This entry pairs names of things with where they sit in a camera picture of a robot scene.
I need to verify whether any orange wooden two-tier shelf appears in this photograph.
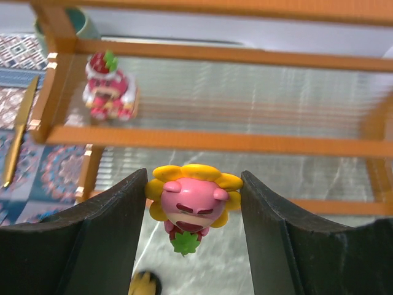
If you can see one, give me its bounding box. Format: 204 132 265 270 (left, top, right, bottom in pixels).
30 1 392 216

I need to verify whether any patterned blue placemat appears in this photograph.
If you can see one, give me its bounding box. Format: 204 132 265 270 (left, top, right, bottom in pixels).
1 34 85 226

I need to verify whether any yellow duck toy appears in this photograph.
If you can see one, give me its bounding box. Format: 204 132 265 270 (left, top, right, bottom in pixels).
128 271 162 295

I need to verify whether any teal ceramic mug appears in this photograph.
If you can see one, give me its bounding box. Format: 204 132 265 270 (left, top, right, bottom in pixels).
34 7 101 57

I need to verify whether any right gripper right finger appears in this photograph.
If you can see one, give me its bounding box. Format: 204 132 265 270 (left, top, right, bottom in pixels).
241 171 392 294

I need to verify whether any pink flower bear toy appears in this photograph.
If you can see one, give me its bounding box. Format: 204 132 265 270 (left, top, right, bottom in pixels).
145 163 243 256

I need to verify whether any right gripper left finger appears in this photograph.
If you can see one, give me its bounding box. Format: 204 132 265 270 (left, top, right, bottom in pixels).
1 169 147 294

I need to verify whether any pink bear strawberry cake toy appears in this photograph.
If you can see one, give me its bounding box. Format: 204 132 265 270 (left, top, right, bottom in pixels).
82 50 139 121

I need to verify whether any gold knife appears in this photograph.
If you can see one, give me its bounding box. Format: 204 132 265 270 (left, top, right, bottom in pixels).
2 76 39 187

